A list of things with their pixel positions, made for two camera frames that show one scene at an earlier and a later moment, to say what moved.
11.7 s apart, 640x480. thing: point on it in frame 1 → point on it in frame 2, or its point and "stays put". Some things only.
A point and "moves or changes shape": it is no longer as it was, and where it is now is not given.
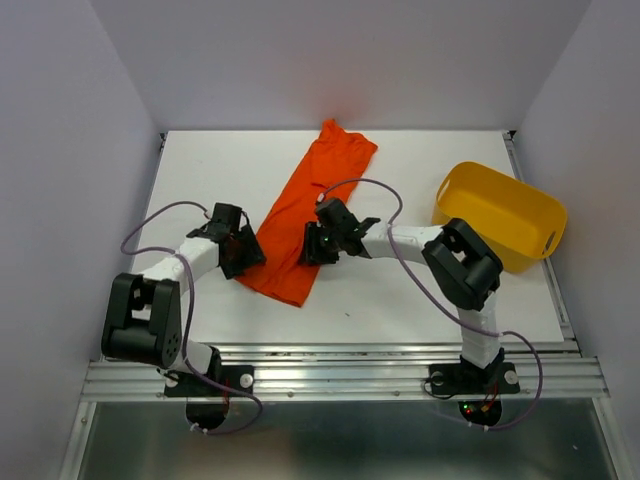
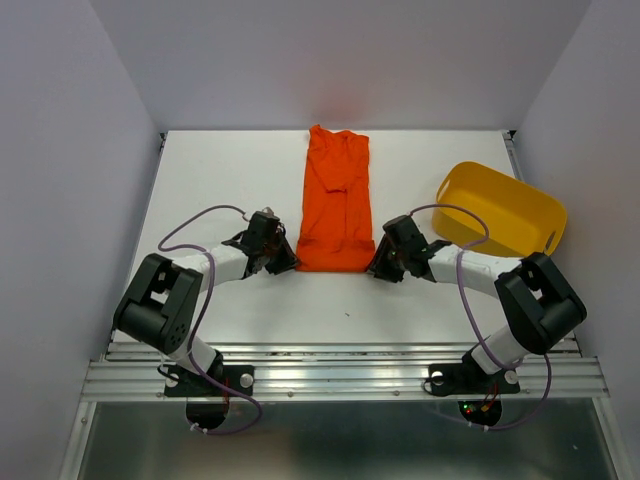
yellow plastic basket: x=522 y=224 stays put
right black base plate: x=462 y=379 stays put
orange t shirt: x=330 y=168 moves or changes shape
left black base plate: x=186 y=384 stays put
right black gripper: x=312 y=251 → x=380 y=267
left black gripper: x=253 y=253 → x=286 y=262
